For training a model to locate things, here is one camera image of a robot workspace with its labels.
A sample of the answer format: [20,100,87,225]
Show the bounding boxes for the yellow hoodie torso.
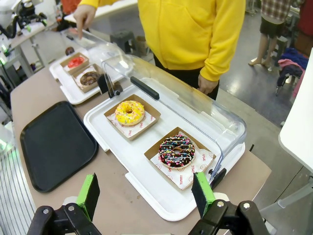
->
[117,0,246,71]

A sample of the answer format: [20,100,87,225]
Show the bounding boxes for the small cardboard box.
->
[135,36,150,56]

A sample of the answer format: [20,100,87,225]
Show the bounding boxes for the person's left hand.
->
[197,73,219,96]

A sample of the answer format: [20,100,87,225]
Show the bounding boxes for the long white background table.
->
[63,0,139,24]

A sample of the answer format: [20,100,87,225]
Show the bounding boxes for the finger of the green black left gripper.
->
[26,172,102,235]

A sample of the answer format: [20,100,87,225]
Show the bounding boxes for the black lid handle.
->
[130,76,160,100]

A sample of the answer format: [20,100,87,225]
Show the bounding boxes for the clear plastic display lid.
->
[61,29,117,58]
[101,54,247,182]

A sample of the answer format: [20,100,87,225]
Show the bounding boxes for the brown cardboard donut box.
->
[143,126,217,192]
[60,52,90,75]
[71,63,105,94]
[103,94,162,141]

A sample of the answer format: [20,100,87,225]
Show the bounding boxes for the grey plastic step stool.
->
[110,31,135,53]

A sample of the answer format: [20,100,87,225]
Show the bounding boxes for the person's right hand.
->
[73,3,96,40]

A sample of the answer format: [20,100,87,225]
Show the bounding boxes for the grey workbench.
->
[0,19,58,81]

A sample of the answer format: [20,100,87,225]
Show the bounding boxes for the white printed paper liner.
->
[150,132,216,191]
[107,111,157,138]

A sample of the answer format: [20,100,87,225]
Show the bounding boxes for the white display case base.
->
[48,50,128,105]
[83,77,246,222]

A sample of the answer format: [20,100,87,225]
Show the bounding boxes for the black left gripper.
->
[14,2,48,27]

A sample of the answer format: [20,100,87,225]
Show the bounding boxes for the chocolate glazed donut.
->
[79,70,100,87]

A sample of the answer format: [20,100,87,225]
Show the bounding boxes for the white side table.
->
[259,47,313,216]

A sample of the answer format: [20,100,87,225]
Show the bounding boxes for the black plastic serving tray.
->
[20,101,99,193]

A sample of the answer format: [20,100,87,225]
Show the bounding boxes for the yellow sprinkled donut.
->
[114,100,146,127]

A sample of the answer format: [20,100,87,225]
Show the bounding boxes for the green black right gripper finger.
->
[188,171,268,235]

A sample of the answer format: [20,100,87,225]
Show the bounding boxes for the red glazed donut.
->
[67,55,85,69]

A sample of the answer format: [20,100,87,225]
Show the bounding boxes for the bystander in red top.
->
[294,0,313,51]

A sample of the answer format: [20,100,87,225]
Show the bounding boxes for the black lid hinge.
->
[207,167,227,189]
[97,74,123,99]

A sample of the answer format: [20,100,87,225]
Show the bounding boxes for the person's left forearm yellow sleeve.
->
[199,14,246,83]

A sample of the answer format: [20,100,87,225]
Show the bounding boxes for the bystander in plaid shirt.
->
[248,0,305,67]

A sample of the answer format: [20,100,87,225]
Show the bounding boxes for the pile of blue pink clothes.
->
[275,47,309,96]

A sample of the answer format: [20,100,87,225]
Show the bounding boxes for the black trousers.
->
[153,54,220,101]

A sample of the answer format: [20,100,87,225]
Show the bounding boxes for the chocolate donut with coloured sprinkles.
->
[158,134,196,169]

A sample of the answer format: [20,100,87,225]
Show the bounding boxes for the person's right forearm yellow sleeve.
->
[78,0,120,8]

